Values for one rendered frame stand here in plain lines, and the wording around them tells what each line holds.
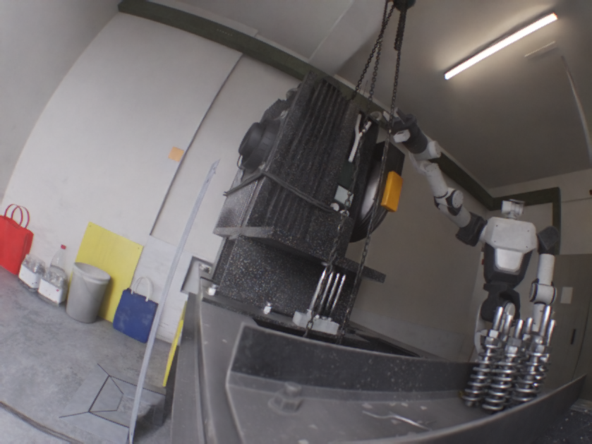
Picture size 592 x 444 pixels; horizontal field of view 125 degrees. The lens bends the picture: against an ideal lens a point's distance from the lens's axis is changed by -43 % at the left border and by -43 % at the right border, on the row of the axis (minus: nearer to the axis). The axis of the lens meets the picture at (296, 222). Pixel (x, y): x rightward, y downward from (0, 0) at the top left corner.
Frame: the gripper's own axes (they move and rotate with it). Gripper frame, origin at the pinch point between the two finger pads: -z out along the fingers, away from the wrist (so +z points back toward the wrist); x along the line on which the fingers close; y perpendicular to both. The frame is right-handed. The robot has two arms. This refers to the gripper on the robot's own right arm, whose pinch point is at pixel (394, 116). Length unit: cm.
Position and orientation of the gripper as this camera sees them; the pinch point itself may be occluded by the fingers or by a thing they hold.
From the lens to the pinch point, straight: 97.0
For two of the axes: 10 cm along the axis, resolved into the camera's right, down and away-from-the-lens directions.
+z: 7.4, 3.5, 5.7
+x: -6.1, 0.0, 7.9
